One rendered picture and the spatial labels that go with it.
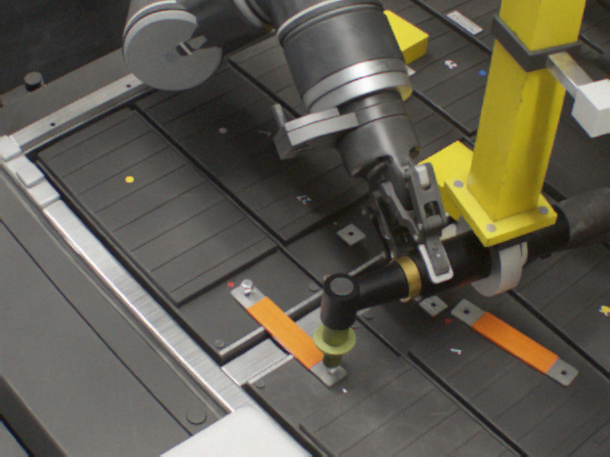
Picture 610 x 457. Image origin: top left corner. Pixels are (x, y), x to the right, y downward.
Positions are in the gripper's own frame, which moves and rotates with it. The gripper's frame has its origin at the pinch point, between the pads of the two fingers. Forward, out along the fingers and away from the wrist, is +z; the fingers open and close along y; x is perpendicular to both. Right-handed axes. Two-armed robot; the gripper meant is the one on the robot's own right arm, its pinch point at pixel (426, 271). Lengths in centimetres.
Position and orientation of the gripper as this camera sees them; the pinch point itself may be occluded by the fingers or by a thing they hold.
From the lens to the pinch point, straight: 117.1
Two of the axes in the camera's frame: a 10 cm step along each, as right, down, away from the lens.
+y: -2.8, 2.8, 9.2
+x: -9.0, 2.6, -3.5
